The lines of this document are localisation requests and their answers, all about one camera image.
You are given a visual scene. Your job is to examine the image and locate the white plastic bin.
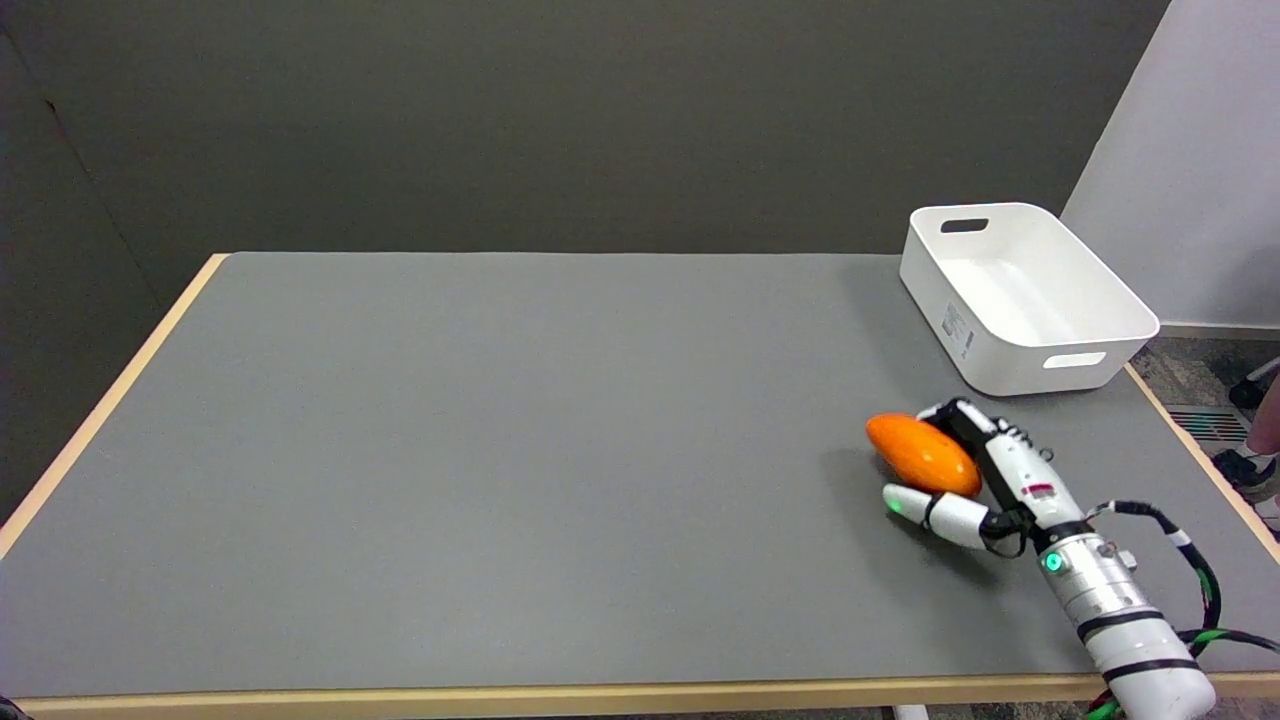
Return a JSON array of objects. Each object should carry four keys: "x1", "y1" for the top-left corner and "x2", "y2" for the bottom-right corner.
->
[{"x1": 899, "y1": 202, "x2": 1162, "y2": 398}]

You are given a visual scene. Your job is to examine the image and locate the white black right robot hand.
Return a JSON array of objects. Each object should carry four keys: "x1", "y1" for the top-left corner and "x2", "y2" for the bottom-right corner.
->
[{"x1": 882, "y1": 397, "x2": 1091, "y2": 556}]

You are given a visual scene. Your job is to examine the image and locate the orange mango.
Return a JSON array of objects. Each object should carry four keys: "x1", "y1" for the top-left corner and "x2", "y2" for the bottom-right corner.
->
[{"x1": 864, "y1": 413, "x2": 984, "y2": 498}]

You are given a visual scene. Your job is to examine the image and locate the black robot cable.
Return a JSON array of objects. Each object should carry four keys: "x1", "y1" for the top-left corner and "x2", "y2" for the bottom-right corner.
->
[{"x1": 1088, "y1": 500, "x2": 1280, "y2": 661}]

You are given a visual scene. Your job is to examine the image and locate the green robot cable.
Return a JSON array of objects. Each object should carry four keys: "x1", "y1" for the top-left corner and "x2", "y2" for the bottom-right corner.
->
[{"x1": 1086, "y1": 628, "x2": 1241, "y2": 720}]

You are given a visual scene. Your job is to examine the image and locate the person's leg with dark shoe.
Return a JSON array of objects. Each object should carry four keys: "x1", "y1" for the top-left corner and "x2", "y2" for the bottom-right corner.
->
[{"x1": 1212, "y1": 355, "x2": 1280, "y2": 504}]

